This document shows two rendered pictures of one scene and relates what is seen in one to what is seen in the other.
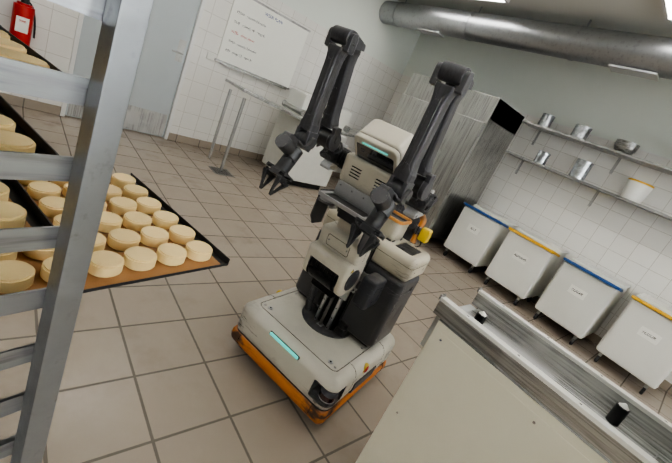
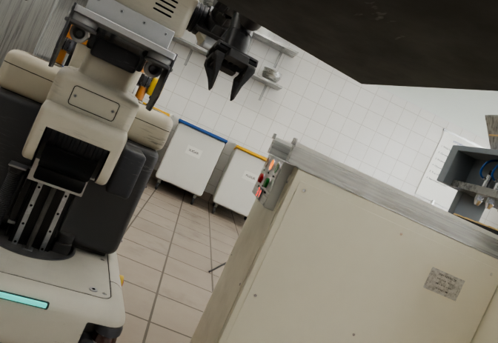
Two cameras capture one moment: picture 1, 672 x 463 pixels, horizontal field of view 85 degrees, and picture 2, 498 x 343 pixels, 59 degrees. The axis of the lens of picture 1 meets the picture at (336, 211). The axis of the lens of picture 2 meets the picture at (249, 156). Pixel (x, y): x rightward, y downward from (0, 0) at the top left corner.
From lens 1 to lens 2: 0.85 m
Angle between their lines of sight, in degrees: 52
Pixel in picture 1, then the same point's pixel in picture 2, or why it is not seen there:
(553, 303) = (173, 168)
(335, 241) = (89, 98)
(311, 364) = (74, 304)
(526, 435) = (395, 248)
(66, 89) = not seen: outside the picture
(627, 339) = (236, 185)
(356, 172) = not seen: outside the picture
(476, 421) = (350, 258)
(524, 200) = not seen: hidden behind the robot
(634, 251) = (224, 107)
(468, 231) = not seen: hidden behind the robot
